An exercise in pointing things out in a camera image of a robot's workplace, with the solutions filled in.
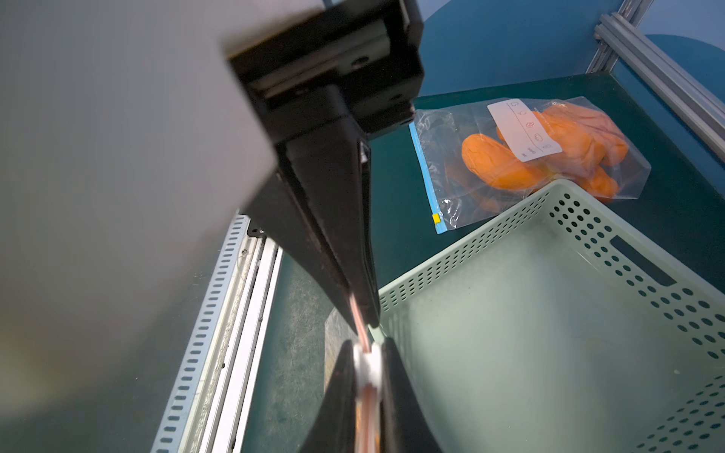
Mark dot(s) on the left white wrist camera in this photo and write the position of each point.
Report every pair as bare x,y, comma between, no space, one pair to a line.
126,147

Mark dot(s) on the orange mango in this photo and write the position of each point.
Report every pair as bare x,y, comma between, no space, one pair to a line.
604,184
497,166
557,144

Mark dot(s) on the clear blue-zip bag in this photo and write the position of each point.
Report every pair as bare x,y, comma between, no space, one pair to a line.
456,196

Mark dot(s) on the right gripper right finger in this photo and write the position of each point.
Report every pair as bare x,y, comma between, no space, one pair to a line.
404,428

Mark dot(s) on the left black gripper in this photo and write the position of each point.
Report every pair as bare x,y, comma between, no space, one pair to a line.
350,70

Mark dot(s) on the clear pink-dotted zip bag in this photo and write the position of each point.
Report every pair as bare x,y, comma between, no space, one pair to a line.
367,359

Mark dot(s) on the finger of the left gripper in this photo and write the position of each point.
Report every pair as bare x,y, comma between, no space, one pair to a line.
279,211

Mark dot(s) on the white perforated plastic basket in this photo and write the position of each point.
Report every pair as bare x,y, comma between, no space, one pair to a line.
558,327

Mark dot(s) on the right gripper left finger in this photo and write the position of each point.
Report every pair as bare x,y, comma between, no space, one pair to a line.
334,429

